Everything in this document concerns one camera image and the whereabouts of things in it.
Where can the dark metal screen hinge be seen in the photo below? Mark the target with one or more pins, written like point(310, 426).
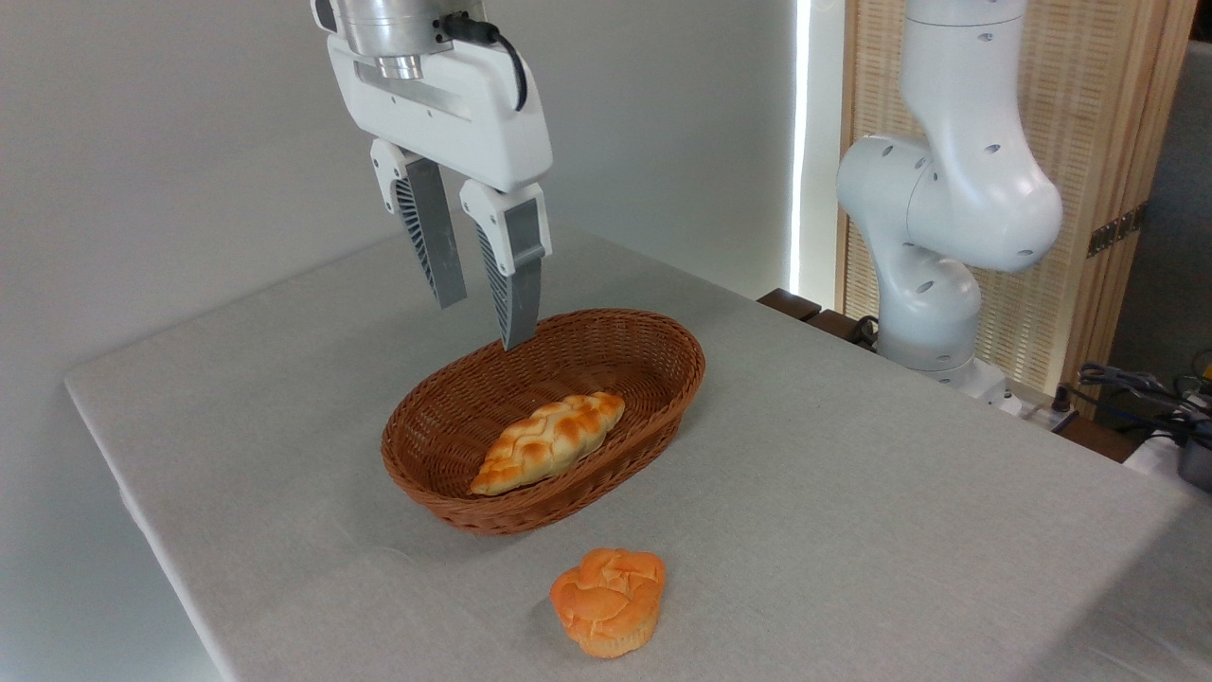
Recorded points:
point(1117, 230)

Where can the grey tablecloth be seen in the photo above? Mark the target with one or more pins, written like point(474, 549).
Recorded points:
point(852, 530)

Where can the long braided bread loaf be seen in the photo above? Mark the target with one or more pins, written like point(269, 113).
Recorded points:
point(549, 441)

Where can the round orange muffin bread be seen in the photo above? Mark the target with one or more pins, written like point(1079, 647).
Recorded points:
point(608, 601)

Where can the brown oval wicker basket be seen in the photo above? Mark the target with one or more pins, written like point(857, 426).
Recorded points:
point(445, 407)

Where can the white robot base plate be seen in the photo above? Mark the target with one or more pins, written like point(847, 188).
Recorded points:
point(989, 384)

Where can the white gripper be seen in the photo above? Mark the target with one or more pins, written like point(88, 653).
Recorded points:
point(445, 109)

